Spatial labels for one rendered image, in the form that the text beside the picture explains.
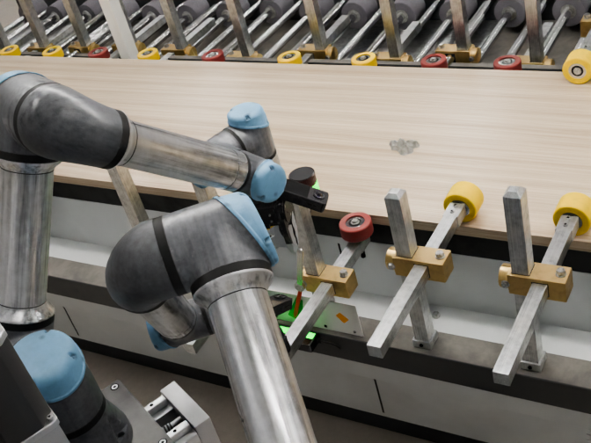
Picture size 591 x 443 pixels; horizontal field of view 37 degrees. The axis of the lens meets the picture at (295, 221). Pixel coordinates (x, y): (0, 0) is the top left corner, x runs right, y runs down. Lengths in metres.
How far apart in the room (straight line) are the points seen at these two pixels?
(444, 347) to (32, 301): 0.94
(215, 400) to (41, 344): 1.65
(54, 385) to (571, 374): 1.07
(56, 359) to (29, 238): 0.21
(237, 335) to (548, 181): 1.15
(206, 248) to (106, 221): 1.60
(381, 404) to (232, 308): 1.55
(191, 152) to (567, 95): 1.28
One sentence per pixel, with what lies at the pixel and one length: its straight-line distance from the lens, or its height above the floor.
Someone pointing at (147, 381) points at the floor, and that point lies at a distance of 3.26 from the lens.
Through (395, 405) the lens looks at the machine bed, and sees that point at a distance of 2.65.
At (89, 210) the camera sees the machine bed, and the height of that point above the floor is 0.76.
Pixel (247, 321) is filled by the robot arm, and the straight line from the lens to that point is 1.16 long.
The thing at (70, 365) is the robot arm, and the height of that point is 1.25.
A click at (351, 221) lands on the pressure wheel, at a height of 0.91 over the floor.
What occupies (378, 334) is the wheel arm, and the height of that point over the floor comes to 0.96.
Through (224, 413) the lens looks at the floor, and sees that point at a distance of 3.03.
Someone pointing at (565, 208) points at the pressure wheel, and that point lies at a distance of 1.93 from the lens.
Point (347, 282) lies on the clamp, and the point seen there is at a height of 0.86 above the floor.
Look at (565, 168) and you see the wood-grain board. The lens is 2.18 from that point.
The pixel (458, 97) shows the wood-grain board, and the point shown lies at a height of 0.90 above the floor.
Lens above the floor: 2.14
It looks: 35 degrees down
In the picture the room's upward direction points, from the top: 17 degrees counter-clockwise
